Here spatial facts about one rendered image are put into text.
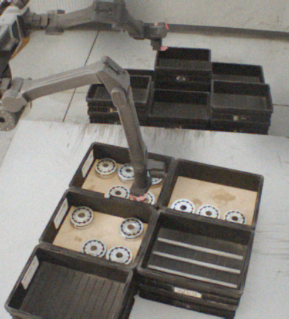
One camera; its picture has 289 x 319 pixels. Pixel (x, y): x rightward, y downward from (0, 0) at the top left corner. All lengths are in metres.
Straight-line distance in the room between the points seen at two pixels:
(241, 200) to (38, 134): 1.19
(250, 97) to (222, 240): 1.49
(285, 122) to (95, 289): 2.47
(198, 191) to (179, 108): 1.23
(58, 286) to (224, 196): 0.82
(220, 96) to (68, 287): 1.83
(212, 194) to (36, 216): 0.82
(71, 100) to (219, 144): 1.83
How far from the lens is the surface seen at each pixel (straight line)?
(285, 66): 4.49
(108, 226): 1.91
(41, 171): 2.36
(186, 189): 2.03
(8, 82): 1.62
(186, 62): 3.45
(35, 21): 2.01
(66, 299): 1.75
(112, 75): 1.43
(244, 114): 2.92
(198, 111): 3.15
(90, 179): 2.09
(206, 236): 1.87
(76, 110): 3.82
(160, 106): 3.18
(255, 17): 4.78
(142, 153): 1.69
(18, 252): 2.07
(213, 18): 4.77
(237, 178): 2.02
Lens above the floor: 2.36
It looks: 45 degrees down
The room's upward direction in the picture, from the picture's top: 2 degrees counter-clockwise
